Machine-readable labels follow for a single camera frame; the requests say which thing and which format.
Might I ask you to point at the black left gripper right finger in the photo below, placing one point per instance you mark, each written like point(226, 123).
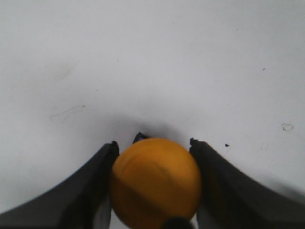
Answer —
point(233, 200)

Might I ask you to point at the yellow mushroom push button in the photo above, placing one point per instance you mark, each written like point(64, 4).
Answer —
point(152, 181)

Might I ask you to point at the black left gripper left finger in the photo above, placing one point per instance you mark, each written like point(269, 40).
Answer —
point(79, 202)

